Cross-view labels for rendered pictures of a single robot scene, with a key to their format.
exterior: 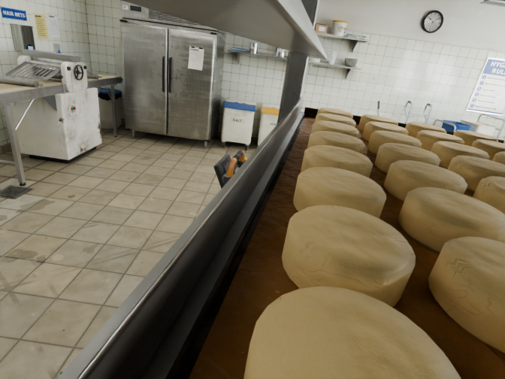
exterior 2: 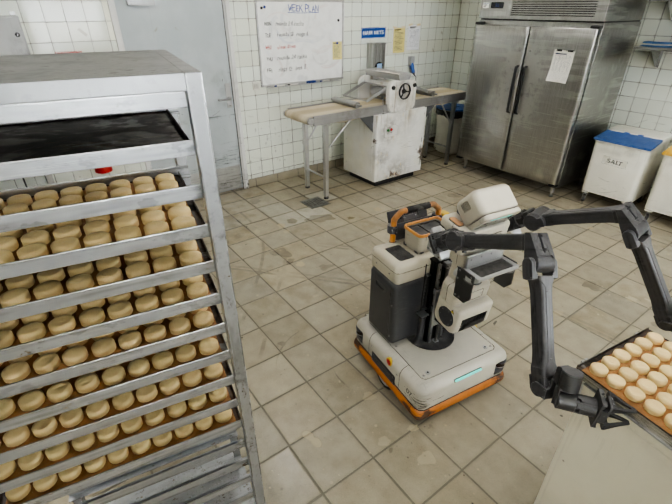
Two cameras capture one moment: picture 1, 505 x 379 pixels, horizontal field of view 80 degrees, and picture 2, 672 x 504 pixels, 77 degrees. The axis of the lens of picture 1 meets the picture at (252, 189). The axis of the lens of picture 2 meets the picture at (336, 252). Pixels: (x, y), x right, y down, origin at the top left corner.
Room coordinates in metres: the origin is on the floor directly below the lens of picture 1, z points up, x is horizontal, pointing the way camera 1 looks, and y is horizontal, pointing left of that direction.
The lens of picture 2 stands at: (0.16, -1.28, 1.92)
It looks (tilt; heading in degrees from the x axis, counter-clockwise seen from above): 30 degrees down; 53
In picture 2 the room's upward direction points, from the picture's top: straight up
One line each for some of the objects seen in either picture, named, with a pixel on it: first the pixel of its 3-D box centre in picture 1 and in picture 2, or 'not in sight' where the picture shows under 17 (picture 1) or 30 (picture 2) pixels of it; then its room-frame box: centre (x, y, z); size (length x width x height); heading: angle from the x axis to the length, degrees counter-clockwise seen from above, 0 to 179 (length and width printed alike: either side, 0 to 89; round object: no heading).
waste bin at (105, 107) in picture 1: (106, 107); (452, 128); (5.37, 2.82, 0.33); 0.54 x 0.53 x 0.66; 90
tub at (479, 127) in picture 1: (476, 128); not in sight; (5.19, -3.56, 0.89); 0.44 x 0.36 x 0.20; 8
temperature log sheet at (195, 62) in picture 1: (195, 58); (560, 66); (4.75, 1.09, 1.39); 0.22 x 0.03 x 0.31; 90
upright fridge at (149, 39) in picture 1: (175, 78); (536, 93); (5.18, 1.52, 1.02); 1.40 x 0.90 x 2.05; 90
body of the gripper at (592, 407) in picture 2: not in sight; (587, 405); (1.25, -1.04, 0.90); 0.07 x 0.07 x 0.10; 36
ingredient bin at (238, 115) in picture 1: (237, 124); (622, 168); (5.30, 0.42, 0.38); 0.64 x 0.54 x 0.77; 2
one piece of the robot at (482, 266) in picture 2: not in sight; (484, 272); (1.66, -0.39, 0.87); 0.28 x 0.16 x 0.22; 171
